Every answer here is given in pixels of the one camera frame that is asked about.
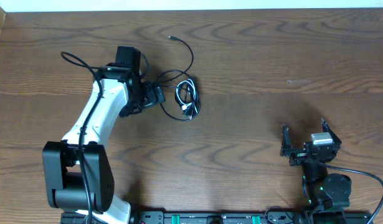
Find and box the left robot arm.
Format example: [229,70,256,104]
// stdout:
[42,46,165,223]

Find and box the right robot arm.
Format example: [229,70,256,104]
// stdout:
[280,120,351,223]

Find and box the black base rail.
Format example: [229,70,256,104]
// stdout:
[60,210,374,224]

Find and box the long black cable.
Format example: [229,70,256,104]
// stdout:
[155,35,198,122]

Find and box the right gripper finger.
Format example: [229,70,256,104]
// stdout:
[321,118,342,145]
[280,124,293,156]

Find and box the short black cable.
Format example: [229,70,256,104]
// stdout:
[177,78,201,121]

